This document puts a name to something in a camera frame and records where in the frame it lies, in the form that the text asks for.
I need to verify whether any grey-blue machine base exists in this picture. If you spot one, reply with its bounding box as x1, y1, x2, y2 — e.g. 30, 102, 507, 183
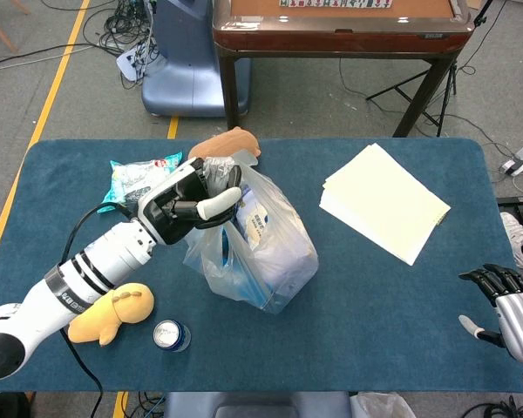
140, 0, 252, 119

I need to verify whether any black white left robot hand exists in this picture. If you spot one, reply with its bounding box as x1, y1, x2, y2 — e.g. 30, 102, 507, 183
137, 156, 244, 246

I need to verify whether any yellow plush toy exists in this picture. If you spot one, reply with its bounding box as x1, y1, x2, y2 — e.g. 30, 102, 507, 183
67, 282, 155, 347

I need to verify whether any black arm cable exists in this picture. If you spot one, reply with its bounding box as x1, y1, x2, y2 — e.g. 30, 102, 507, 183
59, 202, 134, 418

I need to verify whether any white sneaker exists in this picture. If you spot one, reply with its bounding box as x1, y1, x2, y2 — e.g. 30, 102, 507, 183
499, 212, 523, 269

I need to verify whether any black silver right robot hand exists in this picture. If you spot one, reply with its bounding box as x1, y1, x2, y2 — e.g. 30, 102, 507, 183
458, 263, 523, 362

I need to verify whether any black tripod stand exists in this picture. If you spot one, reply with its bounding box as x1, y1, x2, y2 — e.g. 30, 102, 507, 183
365, 0, 506, 138

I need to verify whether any teal white snack packet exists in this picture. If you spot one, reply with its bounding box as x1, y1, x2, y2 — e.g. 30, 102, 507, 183
102, 152, 183, 215

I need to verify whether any white cardboard box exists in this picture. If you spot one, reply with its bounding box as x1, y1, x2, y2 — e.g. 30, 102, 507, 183
237, 185, 317, 298

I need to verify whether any white power strip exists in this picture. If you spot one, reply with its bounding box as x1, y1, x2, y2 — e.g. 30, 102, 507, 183
115, 41, 158, 84
499, 145, 523, 177

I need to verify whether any blue white drink can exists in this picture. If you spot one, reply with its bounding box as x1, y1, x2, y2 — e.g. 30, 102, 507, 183
153, 320, 192, 354

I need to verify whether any brown plush toy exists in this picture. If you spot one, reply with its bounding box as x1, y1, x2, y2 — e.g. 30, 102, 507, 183
187, 126, 262, 169

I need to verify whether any row of face-up mahjong tiles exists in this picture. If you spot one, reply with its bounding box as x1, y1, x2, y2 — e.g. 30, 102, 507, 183
280, 0, 393, 10

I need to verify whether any tangled black cable bundle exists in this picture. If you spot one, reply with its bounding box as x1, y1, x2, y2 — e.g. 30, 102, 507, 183
85, 0, 159, 57

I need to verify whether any black flat stand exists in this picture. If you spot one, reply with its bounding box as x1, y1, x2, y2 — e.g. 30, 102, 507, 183
496, 195, 523, 219

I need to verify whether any black backpack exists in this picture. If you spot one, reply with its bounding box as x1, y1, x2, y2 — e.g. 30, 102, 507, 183
0, 391, 32, 418

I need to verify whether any brown mahjong table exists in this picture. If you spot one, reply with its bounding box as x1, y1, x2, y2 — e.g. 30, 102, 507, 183
212, 0, 472, 138

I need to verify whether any pale yellow paper stack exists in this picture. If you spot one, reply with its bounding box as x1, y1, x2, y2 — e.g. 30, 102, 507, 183
318, 142, 452, 266

